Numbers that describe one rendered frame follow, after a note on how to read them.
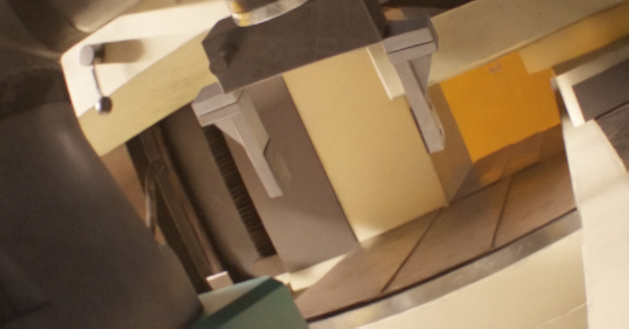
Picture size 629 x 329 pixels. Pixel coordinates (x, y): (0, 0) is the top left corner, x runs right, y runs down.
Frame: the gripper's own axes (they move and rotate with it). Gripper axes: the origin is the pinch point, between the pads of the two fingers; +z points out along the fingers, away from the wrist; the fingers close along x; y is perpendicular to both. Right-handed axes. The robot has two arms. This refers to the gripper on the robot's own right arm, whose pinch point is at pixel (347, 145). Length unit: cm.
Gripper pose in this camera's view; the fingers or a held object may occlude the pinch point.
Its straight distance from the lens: 64.7
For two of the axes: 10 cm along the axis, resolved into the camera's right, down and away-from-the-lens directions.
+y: -1.4, 5.1, -8.5
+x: 9.1, -2.6, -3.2
